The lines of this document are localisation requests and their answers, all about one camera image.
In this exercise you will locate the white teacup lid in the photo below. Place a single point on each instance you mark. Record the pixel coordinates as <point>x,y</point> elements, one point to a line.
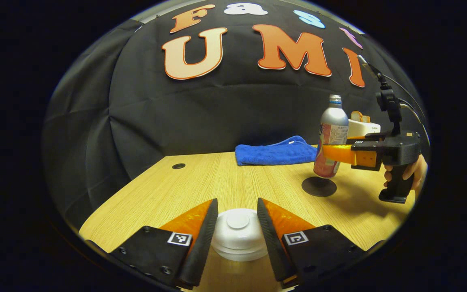
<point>237,231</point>

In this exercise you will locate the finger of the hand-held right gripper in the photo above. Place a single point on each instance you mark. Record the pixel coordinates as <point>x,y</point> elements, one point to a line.
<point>339,153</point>
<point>369,138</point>

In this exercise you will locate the dark round coaster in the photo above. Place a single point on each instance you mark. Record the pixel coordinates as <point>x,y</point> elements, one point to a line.
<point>318,187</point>

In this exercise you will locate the brown toast slice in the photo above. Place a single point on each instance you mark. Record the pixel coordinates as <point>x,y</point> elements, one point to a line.
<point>357,117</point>

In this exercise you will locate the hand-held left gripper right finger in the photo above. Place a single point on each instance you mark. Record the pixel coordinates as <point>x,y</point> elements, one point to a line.
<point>272,247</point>

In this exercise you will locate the white toaster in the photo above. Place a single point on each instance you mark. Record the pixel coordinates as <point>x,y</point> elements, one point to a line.
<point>363,129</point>

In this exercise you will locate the silver water bottle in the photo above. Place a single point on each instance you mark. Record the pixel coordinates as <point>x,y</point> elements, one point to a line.
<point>334,121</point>

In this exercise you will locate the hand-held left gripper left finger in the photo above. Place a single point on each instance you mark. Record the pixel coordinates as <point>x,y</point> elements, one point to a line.
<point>201,247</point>

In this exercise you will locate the black table grommet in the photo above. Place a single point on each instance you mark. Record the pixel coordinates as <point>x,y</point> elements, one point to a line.
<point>178,166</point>

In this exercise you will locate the blue towel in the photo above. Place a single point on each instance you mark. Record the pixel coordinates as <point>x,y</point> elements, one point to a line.
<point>274,153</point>

